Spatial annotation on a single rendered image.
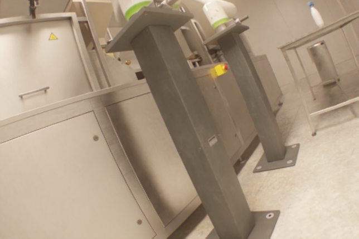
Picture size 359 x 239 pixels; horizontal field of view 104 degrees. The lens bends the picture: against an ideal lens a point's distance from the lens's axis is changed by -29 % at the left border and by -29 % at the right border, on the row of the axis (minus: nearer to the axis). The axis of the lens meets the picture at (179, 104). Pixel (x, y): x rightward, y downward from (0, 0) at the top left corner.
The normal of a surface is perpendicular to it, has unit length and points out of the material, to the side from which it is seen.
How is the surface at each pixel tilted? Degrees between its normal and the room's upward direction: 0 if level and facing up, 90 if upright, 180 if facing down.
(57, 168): 90
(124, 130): 90
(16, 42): 90
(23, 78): 90
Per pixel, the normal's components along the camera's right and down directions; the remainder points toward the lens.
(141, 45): -0.61, 0.26
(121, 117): 0.68, -0.31
